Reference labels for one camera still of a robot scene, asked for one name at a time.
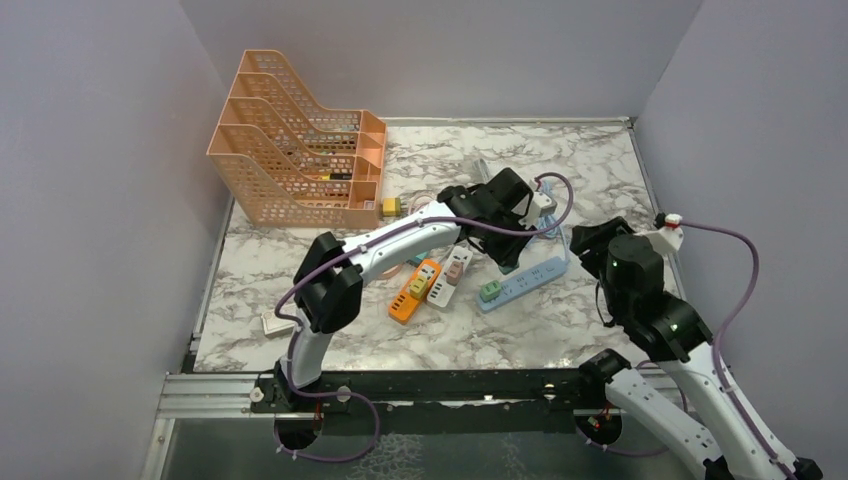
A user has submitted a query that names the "yellow cube plug adapter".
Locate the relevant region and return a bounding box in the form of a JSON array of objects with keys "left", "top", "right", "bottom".
[{"left": 408, "top": 274, "right": 429, "bottom": 300}]

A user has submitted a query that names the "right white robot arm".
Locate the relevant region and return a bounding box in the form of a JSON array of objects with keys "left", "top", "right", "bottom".
[{"left": 571, "top": 214, "right": 824, "bottom": 479}]

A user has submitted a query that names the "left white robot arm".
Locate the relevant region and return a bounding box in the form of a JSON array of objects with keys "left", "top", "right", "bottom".
[{"left": 274, "top": 168, "right": 539, "bottom": 411}]

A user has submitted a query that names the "blue power strip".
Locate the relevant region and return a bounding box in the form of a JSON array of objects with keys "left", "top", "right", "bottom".
[{"left": 475, "top": 257, "right": 569, "bottom": 313}]

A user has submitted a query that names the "white power strip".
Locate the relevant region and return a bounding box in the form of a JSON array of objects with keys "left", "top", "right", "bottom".
[{"left": 426, "top": 245, "right": 473, "bottom": 310}]

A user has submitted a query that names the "yellow adapter near organizer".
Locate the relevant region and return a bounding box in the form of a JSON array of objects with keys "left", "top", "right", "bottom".
[{"left": 381, "top": 197, "right": 404, "bottom": 218}]

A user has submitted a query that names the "orange power strip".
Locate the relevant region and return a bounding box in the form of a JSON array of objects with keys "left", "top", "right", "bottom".
[{"left": 388, "top": 259, "right": 442, "bottom": 325}]

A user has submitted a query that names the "orange mesh file organizer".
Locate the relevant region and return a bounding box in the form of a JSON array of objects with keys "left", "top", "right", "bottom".
[{"left": 207, "top": 49, "right": 388, "bottom": 229}]

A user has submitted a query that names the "white red labelled box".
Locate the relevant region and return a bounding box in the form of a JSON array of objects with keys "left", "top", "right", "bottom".
[{"left": 260, "top": 311, "right": 297, "bottom": 339}]

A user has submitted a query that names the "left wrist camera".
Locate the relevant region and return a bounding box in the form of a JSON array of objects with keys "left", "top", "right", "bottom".
[{"left": 519, "top": 191, "right": 557, "bottom": 229}]

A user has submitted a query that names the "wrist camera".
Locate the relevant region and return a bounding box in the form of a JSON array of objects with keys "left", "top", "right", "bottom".
[
  {"left": 519, "top": 191, "right": 557, "bottom": 229},
  {"left": 638, "top": 212, "right": 684, "bottom": 256}
]

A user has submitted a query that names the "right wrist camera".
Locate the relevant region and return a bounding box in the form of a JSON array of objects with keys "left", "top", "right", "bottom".
[{"left": 638, "top": 212, "right": 684, "bottom": 256}]

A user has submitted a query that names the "pink coiled cable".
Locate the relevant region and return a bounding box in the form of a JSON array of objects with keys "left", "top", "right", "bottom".
[{"left": 397, "top": 193, "right": 439, "bottom": 217}]

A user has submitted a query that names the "black mounting rail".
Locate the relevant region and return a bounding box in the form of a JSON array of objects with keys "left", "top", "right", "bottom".
[{"left": 249, "top": 368, "right": 606, "bottom": 436}]

